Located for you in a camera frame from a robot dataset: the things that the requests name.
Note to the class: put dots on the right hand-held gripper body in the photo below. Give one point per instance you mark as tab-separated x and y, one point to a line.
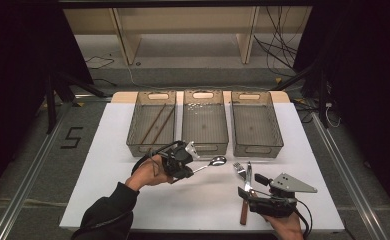
272	205

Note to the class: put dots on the person's left hand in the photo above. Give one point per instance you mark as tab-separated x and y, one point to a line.
148	175

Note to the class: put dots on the person's right hand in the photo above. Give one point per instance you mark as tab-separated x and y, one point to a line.
289	230

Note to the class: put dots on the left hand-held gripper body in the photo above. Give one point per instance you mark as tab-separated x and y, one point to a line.
174	158

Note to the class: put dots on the dark curtain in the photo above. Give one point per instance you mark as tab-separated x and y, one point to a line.
366	83
16	83

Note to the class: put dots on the metal spoon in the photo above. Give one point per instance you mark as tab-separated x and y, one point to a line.
218	161

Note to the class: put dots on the grey translucent plastic bin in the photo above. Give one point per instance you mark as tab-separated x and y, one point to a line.
149	116
204	125
256	126

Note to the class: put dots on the brown wooden chopstick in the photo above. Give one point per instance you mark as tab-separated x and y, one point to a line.
161	130
153	124

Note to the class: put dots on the beige wooden furniture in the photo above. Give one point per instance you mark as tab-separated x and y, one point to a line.
183	20

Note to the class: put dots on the aluminium floor rail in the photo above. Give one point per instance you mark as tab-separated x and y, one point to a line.
26	186
346	176

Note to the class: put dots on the black metal stand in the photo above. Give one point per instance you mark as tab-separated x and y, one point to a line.
322	96
51	106

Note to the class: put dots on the white table cover sheet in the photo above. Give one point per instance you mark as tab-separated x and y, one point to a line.
199	210

